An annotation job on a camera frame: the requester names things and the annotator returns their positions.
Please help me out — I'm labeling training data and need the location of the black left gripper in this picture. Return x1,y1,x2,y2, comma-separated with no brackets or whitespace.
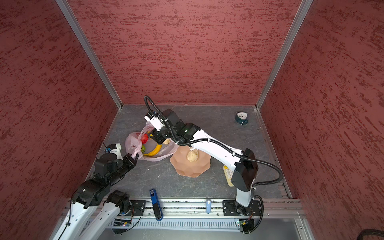
108,153,140,185

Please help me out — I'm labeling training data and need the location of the pink translucent plastic bag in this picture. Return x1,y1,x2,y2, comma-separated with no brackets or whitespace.
125,123,178,162

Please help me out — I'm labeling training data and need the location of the red fake apple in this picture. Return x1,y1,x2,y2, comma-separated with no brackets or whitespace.
141,134,149,144

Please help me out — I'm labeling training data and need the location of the beige fake ginger root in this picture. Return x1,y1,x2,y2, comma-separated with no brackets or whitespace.
187,149,199,163

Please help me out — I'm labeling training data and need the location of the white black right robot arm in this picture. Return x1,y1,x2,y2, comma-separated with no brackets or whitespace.
145,109,259,216

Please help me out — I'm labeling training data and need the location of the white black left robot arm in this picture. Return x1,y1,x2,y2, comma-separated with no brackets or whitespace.
53,153,139,240

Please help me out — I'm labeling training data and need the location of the yellow fake banana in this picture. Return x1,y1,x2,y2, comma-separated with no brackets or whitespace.
143,145,162,157

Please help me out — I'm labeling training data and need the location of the pink faceted scalloped bowl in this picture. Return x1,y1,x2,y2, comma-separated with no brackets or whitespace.
170,146,211,178

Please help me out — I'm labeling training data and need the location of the blue black utility knife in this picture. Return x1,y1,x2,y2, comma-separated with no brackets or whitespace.
150,189,164,221

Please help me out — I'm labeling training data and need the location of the teal twin-bell alarm clock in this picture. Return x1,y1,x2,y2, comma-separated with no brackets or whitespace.
235,112,249,126

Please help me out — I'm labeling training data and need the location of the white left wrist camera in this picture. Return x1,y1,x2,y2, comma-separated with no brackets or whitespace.
107,144,123,160

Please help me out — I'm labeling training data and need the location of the aluminium front rail base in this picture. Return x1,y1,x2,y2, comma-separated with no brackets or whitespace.
105,198,306,232

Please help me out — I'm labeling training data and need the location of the black corrugated cable conduit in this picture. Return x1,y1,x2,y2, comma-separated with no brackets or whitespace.
143,95,284,187

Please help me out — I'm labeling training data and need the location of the light blue rail knob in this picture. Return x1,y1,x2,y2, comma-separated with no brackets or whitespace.
205,199,212,214

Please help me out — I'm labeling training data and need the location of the aluminium left corner post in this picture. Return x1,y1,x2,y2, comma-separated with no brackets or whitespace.
56,0,124,111

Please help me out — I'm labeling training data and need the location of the aluminium corner post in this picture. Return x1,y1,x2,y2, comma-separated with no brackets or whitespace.
56,0,124,111
256,0,313,111

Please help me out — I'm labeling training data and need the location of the aluminium right corner post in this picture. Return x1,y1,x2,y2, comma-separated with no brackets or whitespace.
256,0,313,111

